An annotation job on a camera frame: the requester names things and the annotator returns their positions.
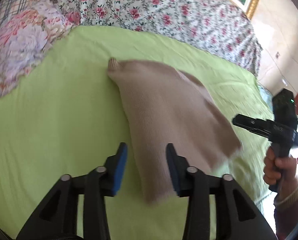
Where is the beige knitted sweater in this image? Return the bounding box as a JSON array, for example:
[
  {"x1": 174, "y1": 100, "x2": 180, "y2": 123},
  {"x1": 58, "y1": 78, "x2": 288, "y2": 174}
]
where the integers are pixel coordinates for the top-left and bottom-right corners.
[{"x1": 108, "y1": 58, "x2": 242, "y2": 203}]

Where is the right hand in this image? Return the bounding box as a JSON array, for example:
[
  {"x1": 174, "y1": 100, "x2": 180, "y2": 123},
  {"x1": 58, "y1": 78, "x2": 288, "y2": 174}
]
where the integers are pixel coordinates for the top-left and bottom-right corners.
[{"x1": 263, "y1": 147, "x2": 298, "y2": 198}]

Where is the light green bed sheet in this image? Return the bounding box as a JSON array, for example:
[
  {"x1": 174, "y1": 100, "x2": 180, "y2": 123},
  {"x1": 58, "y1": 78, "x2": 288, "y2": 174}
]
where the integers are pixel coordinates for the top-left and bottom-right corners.
[{"x1": 0, "y1": 26, "x2": 273, "y2": 239}]

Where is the white red floral quilt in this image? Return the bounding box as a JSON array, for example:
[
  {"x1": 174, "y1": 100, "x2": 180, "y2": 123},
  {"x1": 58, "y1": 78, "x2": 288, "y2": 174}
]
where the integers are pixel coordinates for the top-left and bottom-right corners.
[{"x1": 55, "y1": 0, "x2": 262, "y2": 75}]

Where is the purple pink floral pillow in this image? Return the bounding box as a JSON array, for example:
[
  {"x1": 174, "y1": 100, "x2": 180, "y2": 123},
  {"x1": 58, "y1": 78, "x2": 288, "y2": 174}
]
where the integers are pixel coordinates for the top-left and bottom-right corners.
[{"x1": 0, "y1": 0, "x2": 77, "y2": 98}]

